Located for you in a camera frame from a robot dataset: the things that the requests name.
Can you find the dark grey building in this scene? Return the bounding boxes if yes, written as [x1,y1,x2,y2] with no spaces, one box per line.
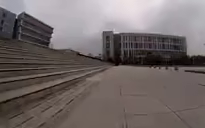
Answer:
[0,3,18,40]

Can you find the row of dark trees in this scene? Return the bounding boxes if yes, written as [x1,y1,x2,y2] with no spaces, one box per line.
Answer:
[113,53,205,67]

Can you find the raised stone kerb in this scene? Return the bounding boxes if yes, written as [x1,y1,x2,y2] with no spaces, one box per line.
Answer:
[184,68,205,75]

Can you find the grey paved plaza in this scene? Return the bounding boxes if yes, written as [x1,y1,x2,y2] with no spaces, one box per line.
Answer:
[0,64,205,128]

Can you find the row of bollards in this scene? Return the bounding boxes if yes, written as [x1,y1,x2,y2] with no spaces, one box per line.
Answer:
[148,64,180,71]

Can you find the wide stone steps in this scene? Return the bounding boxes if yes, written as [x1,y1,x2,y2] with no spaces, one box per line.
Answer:
[0,37,114,108]

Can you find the grey banded building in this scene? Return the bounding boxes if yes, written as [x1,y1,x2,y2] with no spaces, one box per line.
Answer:
[13,11,55,48]

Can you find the pale glass-fronted building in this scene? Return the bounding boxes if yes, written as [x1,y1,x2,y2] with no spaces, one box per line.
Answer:
[101,30,188,65]

